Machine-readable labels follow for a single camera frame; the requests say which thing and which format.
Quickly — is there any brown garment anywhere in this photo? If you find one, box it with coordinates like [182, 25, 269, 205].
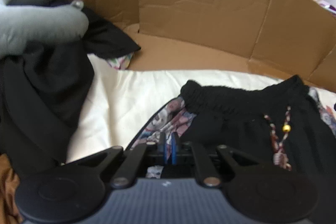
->
[0, 154, 23, 224]

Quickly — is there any black garment pile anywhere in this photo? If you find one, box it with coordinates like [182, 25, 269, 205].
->
[1, 8, 139, 178]

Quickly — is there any grey neck pillow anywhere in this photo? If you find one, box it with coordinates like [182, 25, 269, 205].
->
[1, 0, 89, 57]

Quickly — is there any white printed bed sheet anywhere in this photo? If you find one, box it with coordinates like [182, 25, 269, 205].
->
[65, 53, 336, 164]

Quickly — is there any brown cardboard box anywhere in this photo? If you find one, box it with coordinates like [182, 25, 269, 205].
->
[82, 0, 335, 91]

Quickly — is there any black floral lined skirt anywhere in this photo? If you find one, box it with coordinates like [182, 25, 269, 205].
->
[128, 76, 335, 175]

